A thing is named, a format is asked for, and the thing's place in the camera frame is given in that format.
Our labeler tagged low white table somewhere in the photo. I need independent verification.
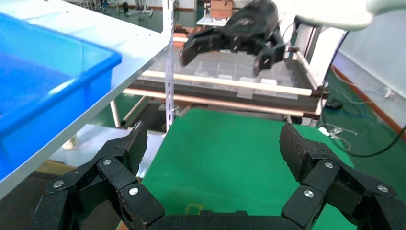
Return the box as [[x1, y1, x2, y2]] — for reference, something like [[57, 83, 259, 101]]
[[47, 124, 166, 178]]

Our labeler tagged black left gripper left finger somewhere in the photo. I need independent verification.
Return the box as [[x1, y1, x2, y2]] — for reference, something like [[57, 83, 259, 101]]
[[30, 120, 166, 230]]

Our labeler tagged white cable connector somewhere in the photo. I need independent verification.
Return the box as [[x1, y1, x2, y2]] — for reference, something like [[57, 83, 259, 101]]
[[318, 125, 353, 151]]

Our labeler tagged long black floor cable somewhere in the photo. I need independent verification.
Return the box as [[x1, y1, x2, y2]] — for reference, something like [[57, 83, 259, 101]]
[[320, 30, 406, 159]]

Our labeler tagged white background table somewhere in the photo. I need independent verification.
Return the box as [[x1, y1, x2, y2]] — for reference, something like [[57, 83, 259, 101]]
[[196, 14, 231, 28]]

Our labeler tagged sealed brown carton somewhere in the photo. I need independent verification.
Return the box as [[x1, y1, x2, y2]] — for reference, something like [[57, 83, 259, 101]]
[[209, 0, 235, 20]]

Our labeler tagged green cloth mat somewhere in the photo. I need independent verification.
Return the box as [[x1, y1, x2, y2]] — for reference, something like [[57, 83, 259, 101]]
[[117, 108, 358, 230]]

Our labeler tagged perforated metal angle strut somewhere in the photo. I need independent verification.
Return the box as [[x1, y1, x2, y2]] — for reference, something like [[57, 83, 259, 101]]
[[161, 0, 176, 132]]

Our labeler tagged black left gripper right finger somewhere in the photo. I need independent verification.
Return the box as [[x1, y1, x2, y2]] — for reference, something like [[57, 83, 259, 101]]
[[279, 123, 406, 230]]

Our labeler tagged blue plastic tray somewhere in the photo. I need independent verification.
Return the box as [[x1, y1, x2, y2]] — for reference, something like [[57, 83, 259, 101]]
[[0, 12, 123, 180]]

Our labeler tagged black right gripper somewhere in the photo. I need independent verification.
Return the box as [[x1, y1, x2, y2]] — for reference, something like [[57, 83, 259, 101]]
[[178, 0, 287, 78]]

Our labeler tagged pipe frame rack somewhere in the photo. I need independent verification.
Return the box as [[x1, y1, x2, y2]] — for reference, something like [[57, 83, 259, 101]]
[[109, 47, 332, 127]]

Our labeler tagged clear plastic organizer box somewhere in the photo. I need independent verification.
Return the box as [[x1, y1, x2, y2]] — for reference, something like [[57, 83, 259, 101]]
[[149, 50, 307, 100]]

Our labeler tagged white metal shelf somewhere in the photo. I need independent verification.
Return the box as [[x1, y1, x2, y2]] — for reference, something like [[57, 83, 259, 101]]
[[0, 0, 173, 201]]

